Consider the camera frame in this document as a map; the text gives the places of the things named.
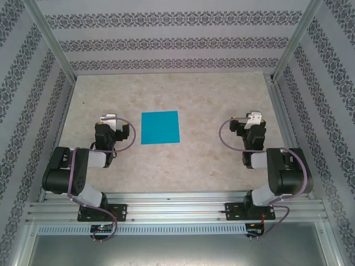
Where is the blue cloth square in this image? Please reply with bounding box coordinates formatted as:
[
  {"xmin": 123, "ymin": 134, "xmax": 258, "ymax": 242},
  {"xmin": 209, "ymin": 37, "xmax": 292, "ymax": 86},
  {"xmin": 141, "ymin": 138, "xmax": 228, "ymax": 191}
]
[{"xmin": 140, "ymin": 110, "xmax": 181, "ymax": 145}]

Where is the black base plate left arm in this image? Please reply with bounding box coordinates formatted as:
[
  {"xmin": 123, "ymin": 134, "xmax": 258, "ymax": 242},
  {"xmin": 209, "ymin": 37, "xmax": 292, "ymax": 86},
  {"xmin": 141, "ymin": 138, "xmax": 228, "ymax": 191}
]
[{"xmin": 77, "ymin": 203, "xmax": 128, "ymax": 222}]

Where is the black base plate right arm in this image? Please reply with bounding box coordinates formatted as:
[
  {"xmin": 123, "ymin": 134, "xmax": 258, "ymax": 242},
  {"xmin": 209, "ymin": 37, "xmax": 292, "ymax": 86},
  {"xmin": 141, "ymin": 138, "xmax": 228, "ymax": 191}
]
[{"xmin": 225, "ymin": 202, "xmax": 277, "ymax": 221}]

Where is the grey sheet metal panel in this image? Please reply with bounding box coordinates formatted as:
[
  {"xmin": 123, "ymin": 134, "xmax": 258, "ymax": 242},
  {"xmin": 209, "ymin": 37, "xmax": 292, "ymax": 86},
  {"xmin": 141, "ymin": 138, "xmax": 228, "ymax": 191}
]
[{"xmin": 27, "ymin": 234, "xmax": 338, "ymax": 266}]

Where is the small circuit board green light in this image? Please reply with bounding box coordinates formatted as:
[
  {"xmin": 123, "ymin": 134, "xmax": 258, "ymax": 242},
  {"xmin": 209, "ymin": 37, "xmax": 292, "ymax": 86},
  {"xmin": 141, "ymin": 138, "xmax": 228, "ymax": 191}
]
[{"xmin": 90, "ymin": 224, "xmax": 114, "ymax": 233}]

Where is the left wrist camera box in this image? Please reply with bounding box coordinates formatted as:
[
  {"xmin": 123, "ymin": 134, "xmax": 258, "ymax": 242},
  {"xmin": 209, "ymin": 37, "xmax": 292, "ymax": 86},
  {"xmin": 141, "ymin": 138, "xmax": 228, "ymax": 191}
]
[{"xmin": 99, "ymin": 112, "xmax": 119, "ymax": 130}]

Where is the aluminium side rail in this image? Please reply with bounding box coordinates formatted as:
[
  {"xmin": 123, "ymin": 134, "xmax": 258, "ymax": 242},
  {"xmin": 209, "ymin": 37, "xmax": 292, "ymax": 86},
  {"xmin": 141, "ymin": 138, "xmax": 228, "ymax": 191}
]
[
  {"xmin": 265, "ymin": 73, "xmax": 316, "ymax": 199},
  {"xmin": 38, "ymin": 79, "xmax": 76, "ymax": 202}
]

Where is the aluminium corner post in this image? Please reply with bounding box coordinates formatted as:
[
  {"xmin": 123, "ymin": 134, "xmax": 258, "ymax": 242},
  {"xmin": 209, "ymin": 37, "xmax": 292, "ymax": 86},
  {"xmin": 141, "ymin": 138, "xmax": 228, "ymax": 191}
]
[
  {"xmin": 23, "ymin": 0, "xmax": 78, "ymax": 83},
  {"xmin": 270, "ymin": 0, "xmax": 325, "ymax": 84}
]

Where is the aluminium rail frame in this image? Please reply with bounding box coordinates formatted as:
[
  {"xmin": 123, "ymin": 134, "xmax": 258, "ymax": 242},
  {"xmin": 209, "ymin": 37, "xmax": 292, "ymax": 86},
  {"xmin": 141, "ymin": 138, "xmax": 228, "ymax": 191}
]
[{"xmin": 26, "ymin": 191, "xmax": 329, "ymax": 224}]

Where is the slotted grey cable duct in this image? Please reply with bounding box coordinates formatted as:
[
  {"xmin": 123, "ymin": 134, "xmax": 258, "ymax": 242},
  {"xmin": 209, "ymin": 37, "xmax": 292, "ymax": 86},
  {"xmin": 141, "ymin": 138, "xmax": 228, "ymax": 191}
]
[{"xmin": 37, "ymin": 223, "xmax": 247, "ymax": 235}]

